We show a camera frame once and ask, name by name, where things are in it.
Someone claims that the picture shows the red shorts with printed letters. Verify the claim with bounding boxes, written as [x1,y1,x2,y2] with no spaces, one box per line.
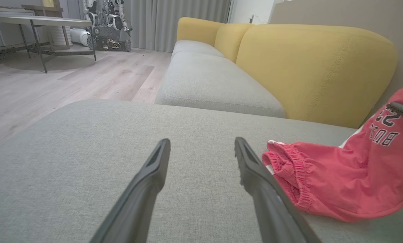
[262,82,403,223]

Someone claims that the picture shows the wheeled robot with white arms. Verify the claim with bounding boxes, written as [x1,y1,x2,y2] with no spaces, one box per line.
[82,0,133,52]

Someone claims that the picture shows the short grey seat cushion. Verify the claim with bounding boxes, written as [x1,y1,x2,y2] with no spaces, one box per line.
[171,39,226,58]

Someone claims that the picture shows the large grey sofa seat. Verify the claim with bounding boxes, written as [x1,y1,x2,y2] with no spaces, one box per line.
[0,99,403,243]

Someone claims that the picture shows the white cylindrical appliance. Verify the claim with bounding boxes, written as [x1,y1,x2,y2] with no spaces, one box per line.
[69,28,91,47]

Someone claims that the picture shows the large yellow back cushion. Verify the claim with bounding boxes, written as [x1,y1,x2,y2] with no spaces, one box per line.
[236,24,399,129]

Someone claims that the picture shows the grey pleated curtain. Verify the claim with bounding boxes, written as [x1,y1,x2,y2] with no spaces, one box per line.
[123,0,233,53]

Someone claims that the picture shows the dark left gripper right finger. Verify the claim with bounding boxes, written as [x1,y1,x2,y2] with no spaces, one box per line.
[234,137,322,243]

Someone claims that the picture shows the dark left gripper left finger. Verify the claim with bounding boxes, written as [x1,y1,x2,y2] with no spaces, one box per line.
[89,138,171,243]

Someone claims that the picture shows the white table with dark legs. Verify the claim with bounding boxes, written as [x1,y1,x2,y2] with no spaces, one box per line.
[0,15,97,74]

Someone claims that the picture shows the long grey seat cushion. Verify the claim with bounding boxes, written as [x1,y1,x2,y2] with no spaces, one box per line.
[155,51,287,119]

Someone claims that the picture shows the grey low cabinet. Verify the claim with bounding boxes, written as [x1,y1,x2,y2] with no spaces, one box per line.
[0,4,36,54]

